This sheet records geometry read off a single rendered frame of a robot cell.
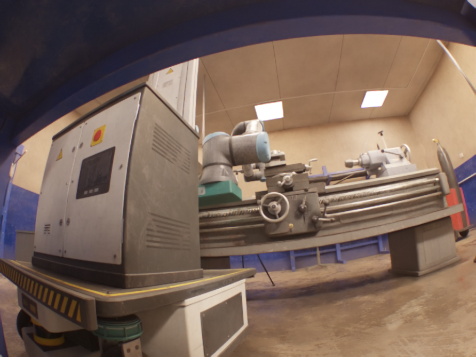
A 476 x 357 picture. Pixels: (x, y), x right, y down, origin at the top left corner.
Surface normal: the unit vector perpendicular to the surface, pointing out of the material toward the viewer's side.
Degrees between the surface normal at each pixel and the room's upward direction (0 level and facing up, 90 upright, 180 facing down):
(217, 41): 180
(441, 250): 90
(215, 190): 90
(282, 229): 90
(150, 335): 90
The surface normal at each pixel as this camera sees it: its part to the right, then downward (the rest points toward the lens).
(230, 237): -0.23, -0.33
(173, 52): 0.07, 0.94
